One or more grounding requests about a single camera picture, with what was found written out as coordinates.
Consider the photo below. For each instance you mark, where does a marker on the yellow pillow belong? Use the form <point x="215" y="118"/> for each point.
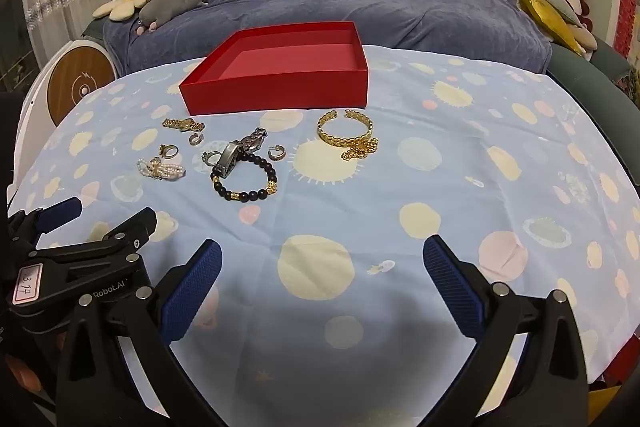
<point x="542" y="14"/>

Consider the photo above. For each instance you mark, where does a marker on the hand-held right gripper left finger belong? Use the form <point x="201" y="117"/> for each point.
<point x="192" y="287"/>

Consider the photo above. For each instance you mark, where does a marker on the gold bangle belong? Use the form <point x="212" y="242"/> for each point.
<point x="345" y="137"/>

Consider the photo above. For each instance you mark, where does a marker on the silver watch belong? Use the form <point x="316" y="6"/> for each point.
<point x="235" y="152"/>

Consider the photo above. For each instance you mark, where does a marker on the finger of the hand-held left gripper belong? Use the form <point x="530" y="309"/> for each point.
<point x="125" y="229"/>
<point x="57" y="212"/>

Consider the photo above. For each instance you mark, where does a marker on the red cardboard box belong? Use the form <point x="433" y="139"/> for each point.
<point x="295" y="59"/>

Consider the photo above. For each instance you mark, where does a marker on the silver hoop earring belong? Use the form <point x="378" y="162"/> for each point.
<point x="196" y="138"/>
<point x="276" y="155"/>

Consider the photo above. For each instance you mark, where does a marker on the flower shaped pillow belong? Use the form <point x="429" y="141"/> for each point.
<point x="117" y="4"/>

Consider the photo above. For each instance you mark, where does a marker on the round white wooden-faced appliance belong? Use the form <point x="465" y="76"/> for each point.
<point x="80" y="82"/>

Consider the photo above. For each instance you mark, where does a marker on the red wall hanging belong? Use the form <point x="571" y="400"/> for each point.
<point x="629" y="2"/>

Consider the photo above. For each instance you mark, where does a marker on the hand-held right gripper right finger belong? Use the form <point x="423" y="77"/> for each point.
<point x="450" y="279"/>

